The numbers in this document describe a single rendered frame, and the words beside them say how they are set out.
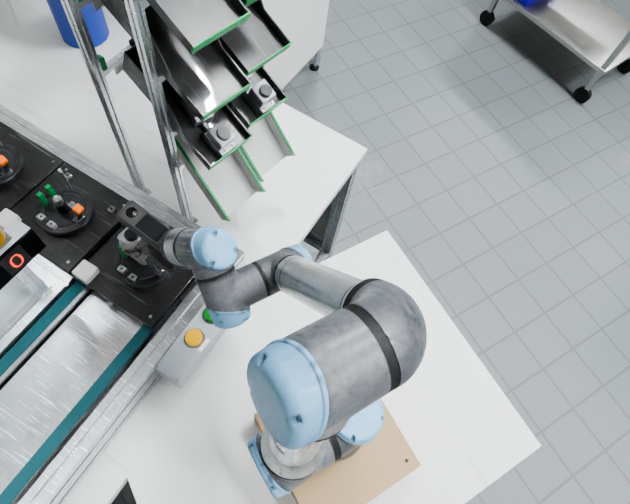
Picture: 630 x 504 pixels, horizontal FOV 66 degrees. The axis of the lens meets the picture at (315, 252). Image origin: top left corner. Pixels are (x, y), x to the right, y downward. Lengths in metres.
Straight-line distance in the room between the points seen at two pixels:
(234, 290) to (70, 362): 0.53
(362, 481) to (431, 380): 0.32
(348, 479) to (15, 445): 0.73
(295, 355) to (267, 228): 0.92
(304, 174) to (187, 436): 0.82
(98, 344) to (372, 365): 0.86
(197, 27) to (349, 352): 0.61
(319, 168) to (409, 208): 1.12
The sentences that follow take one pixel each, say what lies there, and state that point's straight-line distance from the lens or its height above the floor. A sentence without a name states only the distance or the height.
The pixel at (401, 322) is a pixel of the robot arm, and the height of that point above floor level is 1.57.
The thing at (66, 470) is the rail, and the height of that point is 0.96.
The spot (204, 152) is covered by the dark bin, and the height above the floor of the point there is 1.21.
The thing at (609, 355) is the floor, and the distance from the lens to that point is 2.71.
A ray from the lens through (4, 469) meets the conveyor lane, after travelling 1.29.
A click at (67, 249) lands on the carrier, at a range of 1.35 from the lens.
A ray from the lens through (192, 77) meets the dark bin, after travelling 1.04.
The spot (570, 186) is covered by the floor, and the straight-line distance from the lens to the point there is 3.10.
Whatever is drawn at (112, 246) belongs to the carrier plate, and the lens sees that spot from 1.32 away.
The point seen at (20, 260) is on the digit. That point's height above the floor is 1.19.
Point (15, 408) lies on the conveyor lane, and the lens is 1.31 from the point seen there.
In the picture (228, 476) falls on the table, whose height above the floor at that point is 0.86.
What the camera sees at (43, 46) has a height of 0.86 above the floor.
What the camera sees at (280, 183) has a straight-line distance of 1.51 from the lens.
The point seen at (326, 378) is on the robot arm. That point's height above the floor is 1.58.
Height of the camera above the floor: 2.09
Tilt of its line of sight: 62 degrees down
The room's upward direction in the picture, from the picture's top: 13 degrees clockwise
